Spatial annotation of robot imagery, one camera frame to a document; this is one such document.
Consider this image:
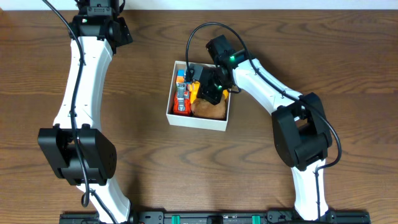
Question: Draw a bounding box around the orange rubber animal toy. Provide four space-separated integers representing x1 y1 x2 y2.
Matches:
188 81 229 104

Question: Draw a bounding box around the brown plush toy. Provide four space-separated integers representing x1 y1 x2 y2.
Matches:
191 98 226 119

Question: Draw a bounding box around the multicolour puzzle cube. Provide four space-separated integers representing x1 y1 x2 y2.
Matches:
175 69 186 83

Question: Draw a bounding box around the red toy truck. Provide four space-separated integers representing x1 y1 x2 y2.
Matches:
173 83 191 116

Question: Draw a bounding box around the white cardboard box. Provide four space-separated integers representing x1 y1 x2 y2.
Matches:
166 60 231 131

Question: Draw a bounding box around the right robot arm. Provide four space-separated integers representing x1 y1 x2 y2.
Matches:
186 35 333 221

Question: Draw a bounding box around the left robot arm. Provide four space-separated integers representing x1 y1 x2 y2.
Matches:
38 0 137 223

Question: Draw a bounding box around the black mounting rail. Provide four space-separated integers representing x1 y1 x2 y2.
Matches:
58 210 373 224

